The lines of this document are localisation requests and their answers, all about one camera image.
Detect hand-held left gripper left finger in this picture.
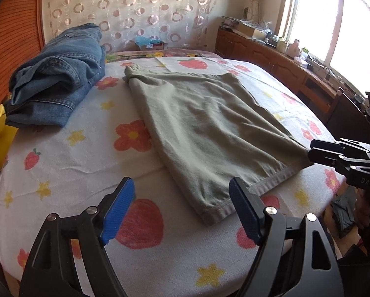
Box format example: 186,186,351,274
20,177,136,297

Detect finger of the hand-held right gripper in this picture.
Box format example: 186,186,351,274
307,148,352,177
310,139,370,156

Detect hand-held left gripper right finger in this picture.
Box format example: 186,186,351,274
228,177,342,297

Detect dark cloth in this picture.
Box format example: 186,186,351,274
332,189,359,239

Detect white flower print sheet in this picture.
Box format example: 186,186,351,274
0,56,348,291

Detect long wooden cabinet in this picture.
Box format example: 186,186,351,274
215,27,370,130

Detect pink bottle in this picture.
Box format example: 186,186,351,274
288,39,301,58

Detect open cardboard box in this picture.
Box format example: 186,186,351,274
236,23,260,36

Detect blue jeans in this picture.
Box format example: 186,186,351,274
3,23,107,128

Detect large floral blanket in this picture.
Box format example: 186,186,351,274
105,49,223,64

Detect small cardboard box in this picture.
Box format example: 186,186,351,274
139,41,167,51

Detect circle pattern curtain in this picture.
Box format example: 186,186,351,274
43,0,223,53

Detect wooden slatted wardrobe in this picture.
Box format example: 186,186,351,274
0,0,46,115

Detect wooden frame window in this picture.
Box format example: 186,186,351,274
278,0,370,96

